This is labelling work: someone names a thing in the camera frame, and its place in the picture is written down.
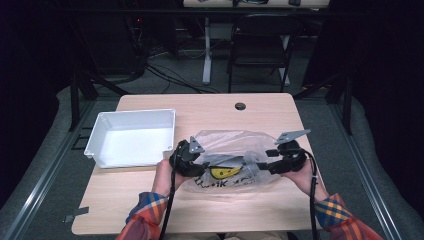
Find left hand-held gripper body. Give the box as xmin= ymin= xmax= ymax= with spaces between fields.
xmin=169 ymin=135 xmax=206 ymax=178

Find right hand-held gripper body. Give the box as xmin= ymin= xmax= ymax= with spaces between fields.
xmin=274 ymin=129 xmax=312 ymax=175

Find clear smiley plastic bag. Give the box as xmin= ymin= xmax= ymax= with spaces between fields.
xmin=182 ymin=129 xmax=285 ymax=195

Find person's left hand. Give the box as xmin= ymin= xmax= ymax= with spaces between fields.
xmin=151 ymin=159 xmax=188 ymax=198

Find white plastic tray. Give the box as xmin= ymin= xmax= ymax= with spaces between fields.
xmin=83 ymin=108 xmax=177 ymax=169

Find black metal stand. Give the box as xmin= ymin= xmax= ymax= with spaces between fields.
xmin=68 ymin=66 xmax=132 ymax=132
xmin=293 ymin=71 xmax=354 ymax=136

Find black folding chair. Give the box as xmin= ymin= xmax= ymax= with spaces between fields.
xmin=227 ymin=13 xmax=303 ymax=94

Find white desk leg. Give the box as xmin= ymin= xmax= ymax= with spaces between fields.
xmin=201 ymin=16 xmax=213 ymax=85

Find grey floor tape strip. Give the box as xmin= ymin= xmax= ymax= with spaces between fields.
xmin=62 ymin=206 xmax=90 ymax=224

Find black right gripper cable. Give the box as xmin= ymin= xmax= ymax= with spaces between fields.
xmin=299 ymin=149 xmax=320 ymax=240

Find aluminium floor rail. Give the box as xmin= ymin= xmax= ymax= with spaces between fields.
xmin=328 ymin=99 xmax=405 ymax=240
xmin=0 ymin=99 xmax=98 ymax=240

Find black floor cables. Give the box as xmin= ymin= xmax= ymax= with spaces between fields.
xmin=144 ymin=61 xmax=221 ymax=95

